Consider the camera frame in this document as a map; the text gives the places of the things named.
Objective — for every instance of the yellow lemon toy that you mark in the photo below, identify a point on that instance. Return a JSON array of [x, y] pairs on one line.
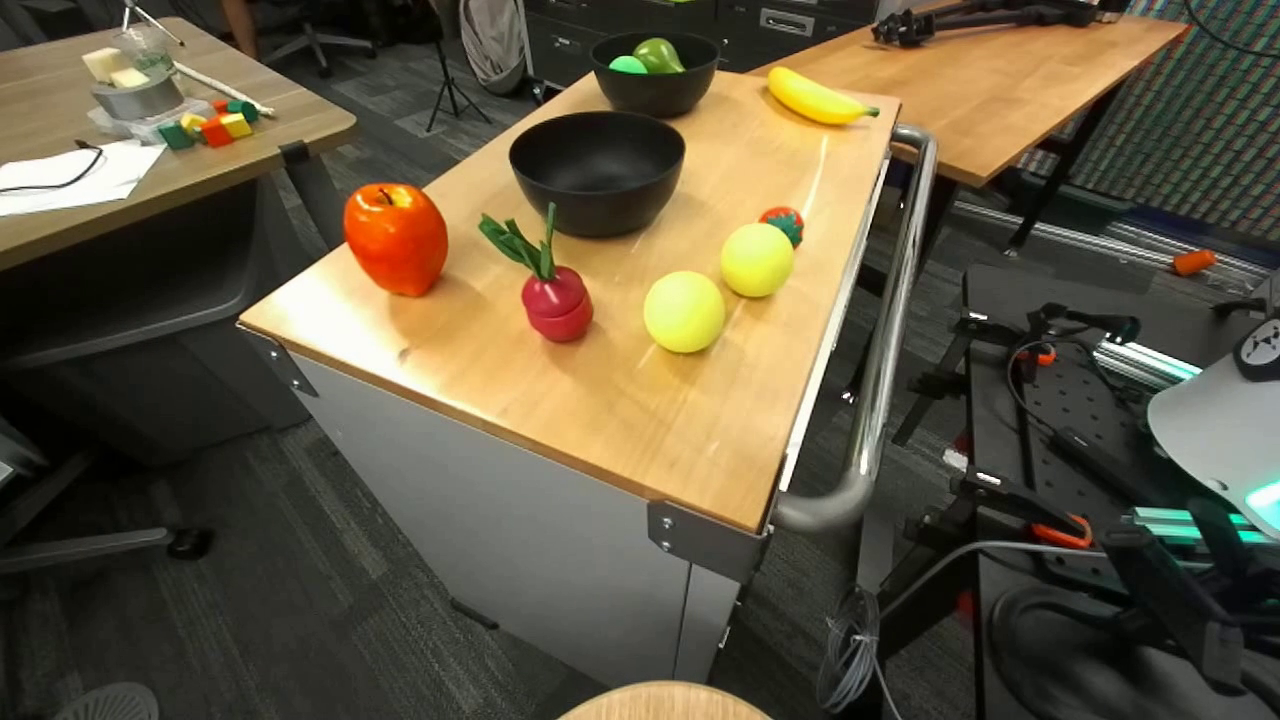
[[685, 315], [758, 260]]

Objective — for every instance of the red radish toy green leaves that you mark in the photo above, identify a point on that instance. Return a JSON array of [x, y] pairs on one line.
[[556, 304]]

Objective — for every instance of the black plastic bowl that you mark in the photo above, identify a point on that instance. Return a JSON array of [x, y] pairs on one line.
[[601, 201], [659, 96]]

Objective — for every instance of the red strawberry toy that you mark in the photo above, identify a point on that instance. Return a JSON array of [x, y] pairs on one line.
[[787, 227]]

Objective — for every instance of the orange bell pepper toy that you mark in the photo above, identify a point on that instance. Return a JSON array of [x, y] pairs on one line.
[[396, 240]]

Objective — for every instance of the green lime toy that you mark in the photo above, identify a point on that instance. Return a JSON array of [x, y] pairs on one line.
[[626, 64]]

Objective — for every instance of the green bell pepper toy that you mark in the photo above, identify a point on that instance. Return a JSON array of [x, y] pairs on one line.
[[661, 54]]

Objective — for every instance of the yellow banana toy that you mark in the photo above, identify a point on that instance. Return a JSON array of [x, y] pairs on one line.
[[817, 101]]

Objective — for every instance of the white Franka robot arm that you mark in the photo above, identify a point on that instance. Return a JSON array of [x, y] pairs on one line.
[[1215, 424]]

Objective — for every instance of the white cart wooden top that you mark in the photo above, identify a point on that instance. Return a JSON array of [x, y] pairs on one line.
[[532, 533]]

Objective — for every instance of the round wooden stool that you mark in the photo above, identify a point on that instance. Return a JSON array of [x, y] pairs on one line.
[[665, 702]]

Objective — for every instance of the black standing tripod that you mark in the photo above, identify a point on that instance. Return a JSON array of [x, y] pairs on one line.
[[448, 72]]

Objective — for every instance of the light wooden office desk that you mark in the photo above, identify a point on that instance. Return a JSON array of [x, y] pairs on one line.
[[264, 125]]

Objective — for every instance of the orange-brown wooden desk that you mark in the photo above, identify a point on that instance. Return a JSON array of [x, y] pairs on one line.
[[985, 81]]

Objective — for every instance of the dark office chair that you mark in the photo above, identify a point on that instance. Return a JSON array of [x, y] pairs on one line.
[[313, 40]]

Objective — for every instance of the colourful toy blocks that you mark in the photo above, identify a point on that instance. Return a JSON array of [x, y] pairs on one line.
[[212, 125]]

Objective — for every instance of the black folded tripod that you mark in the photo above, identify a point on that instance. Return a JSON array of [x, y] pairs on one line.
[[985, 17]]

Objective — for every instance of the aluminium extrusion bar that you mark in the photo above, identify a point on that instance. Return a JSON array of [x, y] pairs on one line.
[[1141, 362]]

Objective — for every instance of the white thin stick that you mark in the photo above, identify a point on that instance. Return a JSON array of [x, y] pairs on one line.
[[220, 87]]

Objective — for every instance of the small orange clamp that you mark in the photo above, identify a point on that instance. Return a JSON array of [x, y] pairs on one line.
[[1192, 260]]

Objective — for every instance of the clear plastic container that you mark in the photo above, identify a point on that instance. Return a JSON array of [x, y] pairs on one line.
[[132, 81]]

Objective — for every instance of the gray office chair base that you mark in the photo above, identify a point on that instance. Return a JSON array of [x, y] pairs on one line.
[[80, 546]]

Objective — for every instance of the striped acoustic panel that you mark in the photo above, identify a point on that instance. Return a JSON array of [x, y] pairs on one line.
[[1187, 123]]

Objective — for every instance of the white paper sheet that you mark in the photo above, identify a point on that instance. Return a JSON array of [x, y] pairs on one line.
[[65, 182]]

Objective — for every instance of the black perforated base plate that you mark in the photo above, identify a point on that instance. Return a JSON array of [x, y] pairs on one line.
[[1066, 300]]

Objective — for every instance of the gray metal floor rail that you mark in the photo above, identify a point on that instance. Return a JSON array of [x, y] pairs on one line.
[[1066, 240]]

